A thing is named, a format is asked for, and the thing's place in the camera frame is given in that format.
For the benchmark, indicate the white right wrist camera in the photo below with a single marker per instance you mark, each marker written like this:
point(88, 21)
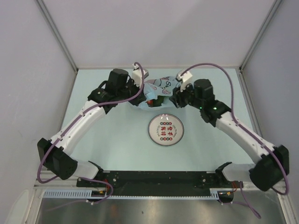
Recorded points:
point(185, 78)

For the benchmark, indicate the red fake cherry bunch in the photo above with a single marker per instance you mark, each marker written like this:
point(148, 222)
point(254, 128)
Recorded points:
point(151, 103)

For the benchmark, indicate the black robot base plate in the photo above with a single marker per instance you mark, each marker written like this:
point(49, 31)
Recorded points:
point(167, 183)

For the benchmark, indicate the round printed white plate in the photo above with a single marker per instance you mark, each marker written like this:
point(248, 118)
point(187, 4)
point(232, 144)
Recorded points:
point(166, 130)

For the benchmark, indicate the aluminium frame rail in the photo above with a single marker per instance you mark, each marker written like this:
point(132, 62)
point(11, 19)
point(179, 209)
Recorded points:
point(281, 187)

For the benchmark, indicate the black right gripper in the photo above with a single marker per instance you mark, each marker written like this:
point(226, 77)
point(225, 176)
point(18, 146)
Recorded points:
point(177, 96)

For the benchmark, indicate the white slotted cable duct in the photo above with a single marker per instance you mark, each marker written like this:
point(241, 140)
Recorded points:
point(72, 193)

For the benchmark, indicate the light blue printed plastic bag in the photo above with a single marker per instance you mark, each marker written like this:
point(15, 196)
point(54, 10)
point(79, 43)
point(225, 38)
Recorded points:
point(158, 87)

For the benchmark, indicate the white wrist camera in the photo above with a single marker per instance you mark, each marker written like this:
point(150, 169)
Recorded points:
point(185, 78)
point(137, 76)

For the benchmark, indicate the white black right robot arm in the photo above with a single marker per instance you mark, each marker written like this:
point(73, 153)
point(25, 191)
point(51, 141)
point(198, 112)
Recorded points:
point(270, 163)

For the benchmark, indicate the green fake avocado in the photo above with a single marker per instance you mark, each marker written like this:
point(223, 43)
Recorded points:
point(159, 100)

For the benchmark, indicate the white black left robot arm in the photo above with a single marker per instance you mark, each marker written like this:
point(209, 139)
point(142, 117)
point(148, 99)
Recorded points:
point(55, 153)

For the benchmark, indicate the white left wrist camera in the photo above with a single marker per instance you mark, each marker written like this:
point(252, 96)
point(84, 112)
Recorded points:
point(137, 76)

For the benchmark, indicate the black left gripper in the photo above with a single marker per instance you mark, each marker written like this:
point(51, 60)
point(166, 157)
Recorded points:
point(137, 101)

